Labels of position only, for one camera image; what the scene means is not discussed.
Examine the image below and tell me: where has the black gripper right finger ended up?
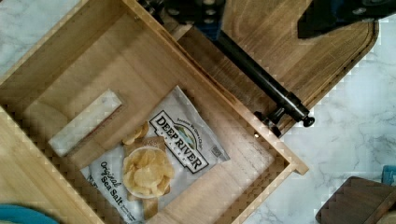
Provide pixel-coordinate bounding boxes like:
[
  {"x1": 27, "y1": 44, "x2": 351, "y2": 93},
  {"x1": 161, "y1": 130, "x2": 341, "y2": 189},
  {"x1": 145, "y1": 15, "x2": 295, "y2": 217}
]
[{"x1": 297, "y1": 0, "x2": 396, "y2": 39}]

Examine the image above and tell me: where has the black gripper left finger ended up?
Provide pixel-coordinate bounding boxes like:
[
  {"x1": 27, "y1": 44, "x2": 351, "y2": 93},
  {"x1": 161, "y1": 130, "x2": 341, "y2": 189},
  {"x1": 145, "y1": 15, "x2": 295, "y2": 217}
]
[{"x1": 138, "y1": 0, "x2": 226, "y2": 41}]

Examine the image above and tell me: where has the wooden drawer with black handle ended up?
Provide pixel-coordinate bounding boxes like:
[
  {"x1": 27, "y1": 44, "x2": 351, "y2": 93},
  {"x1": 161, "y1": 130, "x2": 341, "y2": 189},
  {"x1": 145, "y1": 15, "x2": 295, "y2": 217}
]
[{"x1": 1, "y1": 0, "x2": 307, "y2": 224}]

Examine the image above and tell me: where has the wooden cutting board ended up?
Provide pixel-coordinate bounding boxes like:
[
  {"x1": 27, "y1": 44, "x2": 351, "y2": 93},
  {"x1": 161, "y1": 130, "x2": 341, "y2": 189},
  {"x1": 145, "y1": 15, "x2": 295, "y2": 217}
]
[{"x1": 178, "y1": 0, "x2": 379, "y2": 118}]

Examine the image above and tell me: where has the Deep River chips bag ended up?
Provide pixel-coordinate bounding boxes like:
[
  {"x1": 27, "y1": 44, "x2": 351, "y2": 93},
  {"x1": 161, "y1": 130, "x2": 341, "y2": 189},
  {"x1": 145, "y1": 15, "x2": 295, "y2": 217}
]
[{"x1": 81, "y1": 87, "x2": 230, "y2": 224}]

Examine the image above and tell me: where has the wooden toy bread slice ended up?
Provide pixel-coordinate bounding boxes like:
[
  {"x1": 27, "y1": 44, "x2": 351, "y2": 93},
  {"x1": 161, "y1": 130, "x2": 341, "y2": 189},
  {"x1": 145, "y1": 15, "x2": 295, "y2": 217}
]
[{"x1": 316, "y1": 176, "x2": 395, "y2": 224}]

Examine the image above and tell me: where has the blue plate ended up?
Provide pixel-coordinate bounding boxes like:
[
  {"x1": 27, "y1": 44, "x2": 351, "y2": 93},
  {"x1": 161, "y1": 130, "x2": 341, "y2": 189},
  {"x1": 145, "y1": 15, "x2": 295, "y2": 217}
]
[{"x1": 0, "y1": 204, "x2": 59, "y2": 224}]

